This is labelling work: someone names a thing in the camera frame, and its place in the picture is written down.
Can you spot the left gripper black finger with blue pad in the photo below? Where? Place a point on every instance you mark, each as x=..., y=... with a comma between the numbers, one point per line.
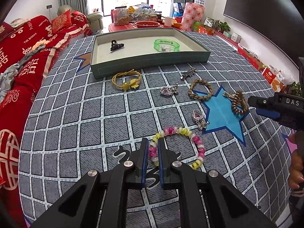
x=99, y=199
x=206, y=199

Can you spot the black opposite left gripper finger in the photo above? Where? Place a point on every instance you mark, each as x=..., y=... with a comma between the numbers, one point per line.
x=285, y=109

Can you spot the silver heart pendant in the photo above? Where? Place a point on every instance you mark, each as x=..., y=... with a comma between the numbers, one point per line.
x=169, y=90

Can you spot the green translucent bangle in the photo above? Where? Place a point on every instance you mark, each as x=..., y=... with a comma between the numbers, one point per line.
x=165, y=45

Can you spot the black hair claw clip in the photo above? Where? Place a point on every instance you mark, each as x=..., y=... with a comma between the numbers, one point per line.
x=115, y=46

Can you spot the person right hand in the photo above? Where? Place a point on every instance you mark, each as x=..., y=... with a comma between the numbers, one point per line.
x=295, y=180

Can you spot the blue grey checked tablecloth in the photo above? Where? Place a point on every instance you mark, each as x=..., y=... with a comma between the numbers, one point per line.
x=78, y=123

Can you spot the silver metal hair clip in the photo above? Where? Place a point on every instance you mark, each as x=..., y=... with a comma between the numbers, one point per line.
x=188, y=73

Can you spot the green potted plant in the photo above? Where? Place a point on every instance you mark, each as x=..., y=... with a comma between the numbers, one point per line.
x=222, y=26

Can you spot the pink floral gift box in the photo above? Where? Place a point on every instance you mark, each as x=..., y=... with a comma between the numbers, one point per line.
x=193, y=12

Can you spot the white mug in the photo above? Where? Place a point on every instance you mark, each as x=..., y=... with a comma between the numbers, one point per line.
x=168, y=21

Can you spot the dark green tray box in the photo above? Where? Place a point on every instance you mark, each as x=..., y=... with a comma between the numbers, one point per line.
x=139, y=51

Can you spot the grey floral blanket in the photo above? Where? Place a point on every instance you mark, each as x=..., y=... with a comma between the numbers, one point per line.
x=8, y=76

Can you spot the red plastic basin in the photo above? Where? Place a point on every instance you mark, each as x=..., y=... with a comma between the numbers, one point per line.
x=147, y=24

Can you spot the red round table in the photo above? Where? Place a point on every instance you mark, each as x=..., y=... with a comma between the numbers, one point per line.
x=114, y=28

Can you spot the beige armchair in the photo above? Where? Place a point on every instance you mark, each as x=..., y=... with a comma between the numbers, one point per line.
x=95, y=19

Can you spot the red embroidered cushion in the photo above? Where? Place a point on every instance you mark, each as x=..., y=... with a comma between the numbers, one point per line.
x=60, y=22

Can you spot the red sofa with cover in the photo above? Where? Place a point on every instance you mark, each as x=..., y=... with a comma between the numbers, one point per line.
x=15, y=44

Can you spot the clear snack jar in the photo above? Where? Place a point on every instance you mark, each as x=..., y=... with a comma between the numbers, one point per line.
x=121, y=16

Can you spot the black wall television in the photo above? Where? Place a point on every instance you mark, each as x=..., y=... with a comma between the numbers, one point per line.
x=277, y=20

